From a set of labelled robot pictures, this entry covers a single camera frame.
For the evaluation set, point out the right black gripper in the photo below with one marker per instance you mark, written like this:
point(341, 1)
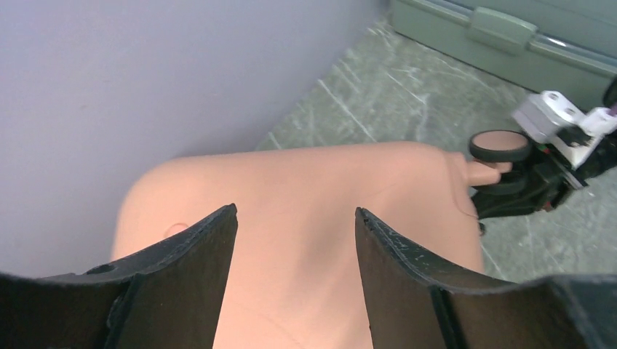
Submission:
point(548, 182)

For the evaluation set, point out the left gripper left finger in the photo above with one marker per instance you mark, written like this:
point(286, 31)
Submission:
point(168, 295)

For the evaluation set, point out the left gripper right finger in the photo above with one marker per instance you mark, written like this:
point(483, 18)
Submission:
point(416, 299)

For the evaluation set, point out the pink hard-shell suitcase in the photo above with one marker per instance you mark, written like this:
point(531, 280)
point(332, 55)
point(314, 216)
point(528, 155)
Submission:
point(294, 280)

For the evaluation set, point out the clear plastic storage box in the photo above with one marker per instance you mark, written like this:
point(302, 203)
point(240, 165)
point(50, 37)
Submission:
point(567, 46)

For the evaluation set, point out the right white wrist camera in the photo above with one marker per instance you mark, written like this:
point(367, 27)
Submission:
point(549, 118)

